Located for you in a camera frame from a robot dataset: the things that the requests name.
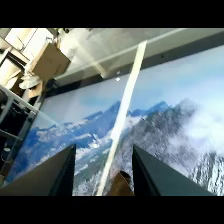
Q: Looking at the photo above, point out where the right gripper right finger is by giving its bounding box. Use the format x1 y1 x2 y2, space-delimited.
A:
131 144 215 197

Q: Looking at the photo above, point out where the brown T-shirt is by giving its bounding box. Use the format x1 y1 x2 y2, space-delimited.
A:
106 170 135 197

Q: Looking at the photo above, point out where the brown cardboard box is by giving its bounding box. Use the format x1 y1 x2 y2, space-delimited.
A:
28 41 72 83

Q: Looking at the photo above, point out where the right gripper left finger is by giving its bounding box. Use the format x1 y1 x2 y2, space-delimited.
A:
0 143 77 197

